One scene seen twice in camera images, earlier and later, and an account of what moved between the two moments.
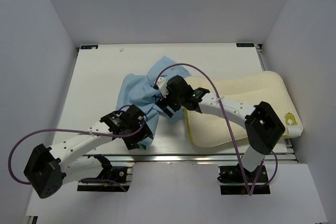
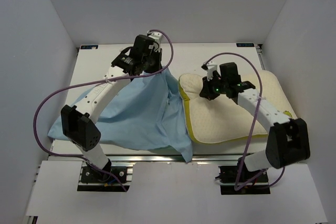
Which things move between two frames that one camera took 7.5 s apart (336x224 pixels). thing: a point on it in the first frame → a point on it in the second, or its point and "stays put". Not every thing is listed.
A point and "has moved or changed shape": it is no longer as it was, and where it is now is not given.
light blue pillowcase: (140, 91) has moved or changed shape
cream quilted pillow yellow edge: (208, 129) stays put
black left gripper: (131, 142) → (158, 56)
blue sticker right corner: (250, 44) stays put
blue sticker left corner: (89, 46) stays put
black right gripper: (164, 103) → (206, 92)
